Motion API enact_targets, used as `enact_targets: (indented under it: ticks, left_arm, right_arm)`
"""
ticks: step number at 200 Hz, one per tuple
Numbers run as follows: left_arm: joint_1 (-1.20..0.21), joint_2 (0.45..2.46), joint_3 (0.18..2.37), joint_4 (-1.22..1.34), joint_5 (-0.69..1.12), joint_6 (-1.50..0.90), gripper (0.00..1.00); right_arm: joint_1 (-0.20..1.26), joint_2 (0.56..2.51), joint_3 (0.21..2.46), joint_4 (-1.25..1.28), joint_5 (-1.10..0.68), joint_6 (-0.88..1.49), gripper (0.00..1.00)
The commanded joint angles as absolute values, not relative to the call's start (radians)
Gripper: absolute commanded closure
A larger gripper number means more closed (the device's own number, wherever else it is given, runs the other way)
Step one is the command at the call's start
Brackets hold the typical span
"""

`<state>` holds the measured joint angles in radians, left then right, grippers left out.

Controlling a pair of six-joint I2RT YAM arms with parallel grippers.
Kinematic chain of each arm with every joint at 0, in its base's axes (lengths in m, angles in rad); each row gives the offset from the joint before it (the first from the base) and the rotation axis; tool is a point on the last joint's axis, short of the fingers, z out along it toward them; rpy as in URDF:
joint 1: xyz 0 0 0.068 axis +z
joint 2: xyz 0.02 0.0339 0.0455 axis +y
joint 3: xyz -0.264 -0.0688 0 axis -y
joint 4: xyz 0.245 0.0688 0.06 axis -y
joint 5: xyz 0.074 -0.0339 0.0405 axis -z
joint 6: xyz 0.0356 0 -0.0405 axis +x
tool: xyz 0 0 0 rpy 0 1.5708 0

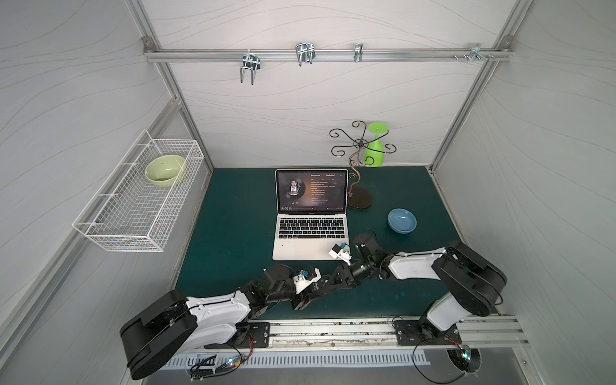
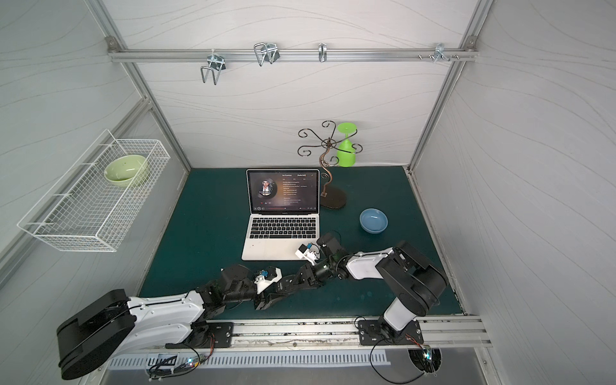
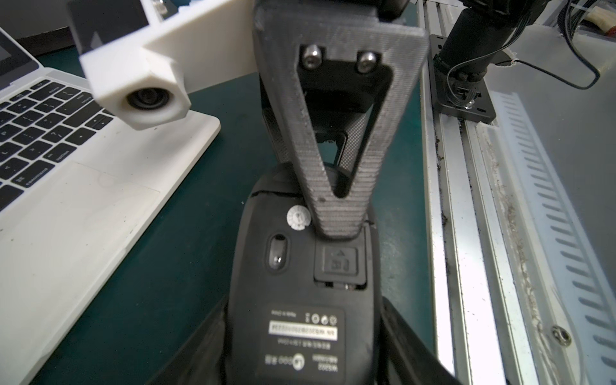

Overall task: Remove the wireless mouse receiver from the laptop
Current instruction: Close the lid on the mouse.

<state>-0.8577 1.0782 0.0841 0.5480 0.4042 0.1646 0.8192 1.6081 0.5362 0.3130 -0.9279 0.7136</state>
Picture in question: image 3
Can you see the black mouse battery cover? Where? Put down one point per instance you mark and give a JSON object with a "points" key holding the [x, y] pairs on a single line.
{"points": [[341, 261]]}

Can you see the black wireless mouse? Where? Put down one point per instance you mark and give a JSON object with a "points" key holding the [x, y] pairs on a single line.
{"points": [[284, 327]]}

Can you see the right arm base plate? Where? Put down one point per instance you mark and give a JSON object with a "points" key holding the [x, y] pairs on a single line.
{"points": [[470, 102]]}

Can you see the silver laptop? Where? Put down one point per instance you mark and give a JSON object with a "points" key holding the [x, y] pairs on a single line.
{"points": [[78, 189]]}

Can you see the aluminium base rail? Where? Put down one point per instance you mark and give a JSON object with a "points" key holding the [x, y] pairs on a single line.
{"points": [[497, 317]]}

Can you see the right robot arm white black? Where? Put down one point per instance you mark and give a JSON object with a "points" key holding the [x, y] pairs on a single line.
{"points": [[482, 30]]}

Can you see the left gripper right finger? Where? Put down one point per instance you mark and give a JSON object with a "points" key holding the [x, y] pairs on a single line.
{"points": [[404, 359]]}

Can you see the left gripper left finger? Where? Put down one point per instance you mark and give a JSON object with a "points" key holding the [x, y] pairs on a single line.
{"points": [[201, 359]]}

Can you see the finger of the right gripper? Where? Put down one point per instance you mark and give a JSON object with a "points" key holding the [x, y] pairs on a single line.
{"points": [[344, 129], [335, 80]]}

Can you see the white vent grille strip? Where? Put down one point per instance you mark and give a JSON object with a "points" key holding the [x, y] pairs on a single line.
{"points": [[580, 283]]}

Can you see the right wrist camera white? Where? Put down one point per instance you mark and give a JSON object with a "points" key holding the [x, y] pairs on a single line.
{"points": [[142, 65]]}

